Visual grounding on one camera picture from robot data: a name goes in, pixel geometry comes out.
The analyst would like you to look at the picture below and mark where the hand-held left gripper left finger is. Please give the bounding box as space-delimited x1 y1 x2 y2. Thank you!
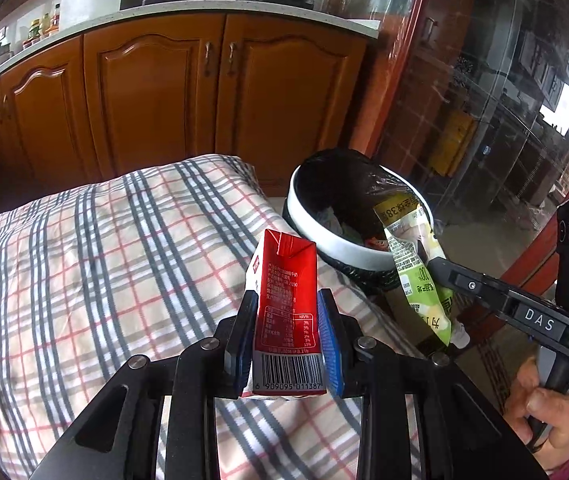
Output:
29 290 260 480

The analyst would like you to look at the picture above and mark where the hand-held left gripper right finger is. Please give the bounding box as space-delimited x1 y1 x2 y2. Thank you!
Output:
315 287 550 480

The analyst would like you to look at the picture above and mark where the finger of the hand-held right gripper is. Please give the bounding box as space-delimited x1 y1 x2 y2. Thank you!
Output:
425 256 513 319

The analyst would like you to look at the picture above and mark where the red drink carton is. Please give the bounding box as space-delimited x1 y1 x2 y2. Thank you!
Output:
242 228 326 401

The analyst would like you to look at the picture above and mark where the green snack wrapper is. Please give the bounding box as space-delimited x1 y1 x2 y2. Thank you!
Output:
373 192 471 348

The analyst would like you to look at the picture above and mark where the white trash bin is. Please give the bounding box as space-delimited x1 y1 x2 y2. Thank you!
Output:
282 149 437 291

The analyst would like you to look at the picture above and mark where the person's right hand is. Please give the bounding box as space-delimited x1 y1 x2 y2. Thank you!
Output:
503 356 569 465

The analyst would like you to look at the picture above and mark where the white crumpled tissue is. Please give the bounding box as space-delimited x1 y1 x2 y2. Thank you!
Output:
321 209 361 242

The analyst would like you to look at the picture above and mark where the yellow sack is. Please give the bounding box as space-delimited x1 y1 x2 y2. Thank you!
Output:
429 110 477 178

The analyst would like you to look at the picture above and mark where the plaid cloth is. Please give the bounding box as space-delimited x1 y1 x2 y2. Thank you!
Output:
0 155 430 480

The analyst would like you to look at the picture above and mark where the black bin liner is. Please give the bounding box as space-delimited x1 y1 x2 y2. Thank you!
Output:
284 149 435 288

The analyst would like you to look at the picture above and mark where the red-framed glass sliding door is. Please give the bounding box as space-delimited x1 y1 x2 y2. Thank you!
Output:
321 0 569 311

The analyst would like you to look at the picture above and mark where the wooden kitchen cabinet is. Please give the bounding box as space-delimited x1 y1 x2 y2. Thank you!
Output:
0 7 382 103

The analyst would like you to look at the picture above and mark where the black gas stove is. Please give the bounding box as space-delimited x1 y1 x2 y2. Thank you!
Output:
139 0 316 11

